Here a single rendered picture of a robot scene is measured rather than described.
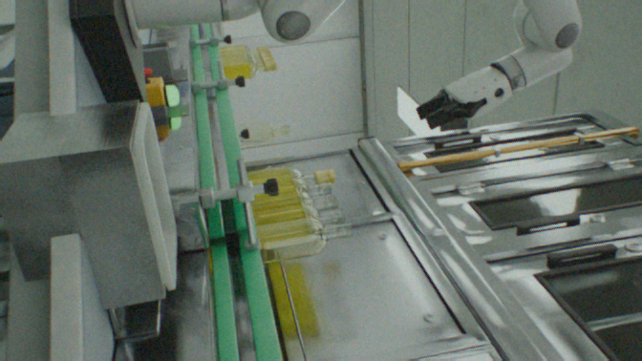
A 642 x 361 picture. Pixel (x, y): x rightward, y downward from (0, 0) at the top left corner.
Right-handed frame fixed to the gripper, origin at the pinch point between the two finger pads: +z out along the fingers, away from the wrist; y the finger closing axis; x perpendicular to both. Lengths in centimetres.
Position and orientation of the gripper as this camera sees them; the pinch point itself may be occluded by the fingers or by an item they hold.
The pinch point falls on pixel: (430, 115)
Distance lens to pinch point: 122.0
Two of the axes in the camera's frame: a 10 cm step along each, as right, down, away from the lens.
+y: -2.0, -4.3, 8.8
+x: -4.1, -7.8, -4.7
